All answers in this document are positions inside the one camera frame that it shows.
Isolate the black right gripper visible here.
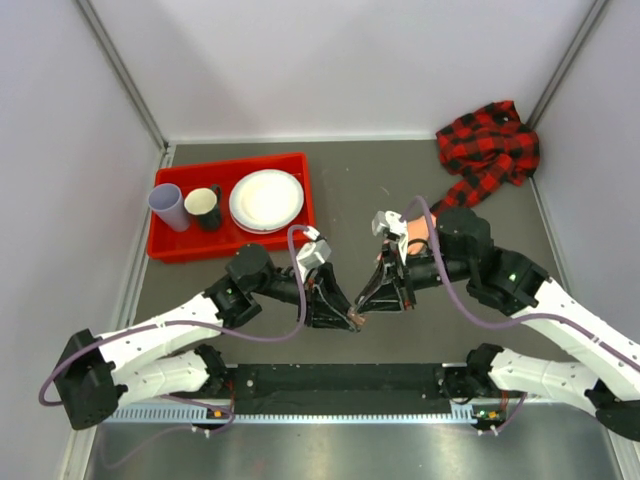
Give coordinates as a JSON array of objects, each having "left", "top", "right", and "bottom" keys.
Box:
[{"left": 355, "top": 240, "right": 470, "bottom": 311}]

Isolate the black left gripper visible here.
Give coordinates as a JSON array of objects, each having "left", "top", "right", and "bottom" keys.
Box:
[{"left": 250, "top": 262, "right": 361, "bottom": 333}]

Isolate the nail polish bottle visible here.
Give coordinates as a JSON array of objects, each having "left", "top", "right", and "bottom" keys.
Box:
[{"left": 347, "top": 308, "right": 366, "bottom": 330}]

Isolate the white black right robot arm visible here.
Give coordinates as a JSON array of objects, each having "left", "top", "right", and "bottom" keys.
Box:
[{"left": 356, "top": 208, "right": 639, "bottom": 441}]

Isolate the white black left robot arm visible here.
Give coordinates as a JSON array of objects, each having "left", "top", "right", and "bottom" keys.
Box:
[{"left": 52, "top": 241, "right": 364, "bottom": 431}]

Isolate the mannequin hand with nails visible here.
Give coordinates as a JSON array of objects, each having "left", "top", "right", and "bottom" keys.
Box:
[{"left": 401, "top": 214, "right": 436, "bottom": 260}]

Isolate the white paper plate stack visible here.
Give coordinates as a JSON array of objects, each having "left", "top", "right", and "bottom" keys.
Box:
[{"left": 229, "top": 169, "right": 304, "bottom": 234}]

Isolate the dark green mug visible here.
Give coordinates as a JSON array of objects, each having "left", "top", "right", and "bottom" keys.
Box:
[{"left": 184, "top": 185, "right": 222, "bottom": 231}]

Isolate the red black plaid shirt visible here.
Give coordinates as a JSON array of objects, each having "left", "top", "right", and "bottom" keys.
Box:
[{"left": 431, "top": 100, "right": 541, "bottom": 216}]

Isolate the lilac plastic cup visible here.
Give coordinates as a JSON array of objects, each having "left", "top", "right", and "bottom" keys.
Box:
[{"left": 147, "top": 183, "right": 190, "bottom": 233}]

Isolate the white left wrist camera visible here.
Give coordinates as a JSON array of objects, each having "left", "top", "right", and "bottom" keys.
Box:
[{"left": 296, "top": 226, "right": 331, "bottom": 270}]

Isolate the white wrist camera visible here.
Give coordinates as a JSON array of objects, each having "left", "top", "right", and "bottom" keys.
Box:
[
  {"left": 371, "top": 211, "right": 409, "bottom": 259},
  {"left": 296, "top": 226, "right": 331, "bottom": 270}
]

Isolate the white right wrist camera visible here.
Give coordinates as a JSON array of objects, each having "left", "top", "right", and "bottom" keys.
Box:
[{"left": 371, "top": 211, "right": 409, "bottom": 259}]

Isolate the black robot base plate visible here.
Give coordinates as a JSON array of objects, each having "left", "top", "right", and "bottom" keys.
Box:
[{"left": 230, "top": 364, "right": 451, "bottom": 415}]

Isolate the grey slotted cable duct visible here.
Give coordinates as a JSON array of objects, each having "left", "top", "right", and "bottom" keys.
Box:
[{"left": 99, "top": 399, "right": 506, "bottom": 426}]

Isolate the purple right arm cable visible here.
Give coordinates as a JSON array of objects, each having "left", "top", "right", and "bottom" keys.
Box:
[{"left": 399, "top": 195, "right": 640, "bottom": 431}]

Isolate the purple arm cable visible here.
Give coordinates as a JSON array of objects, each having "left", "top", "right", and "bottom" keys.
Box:
[
  {"left": 399, "top": 195, "right": 640, "bottom": 431},
  {"left": 38, "top": 224, "right": 321, "bottom": 436}
]

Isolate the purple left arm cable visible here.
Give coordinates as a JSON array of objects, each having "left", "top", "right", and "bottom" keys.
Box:
[{"left": 38, "top": 224, "right": 321, "bottom": 436}]

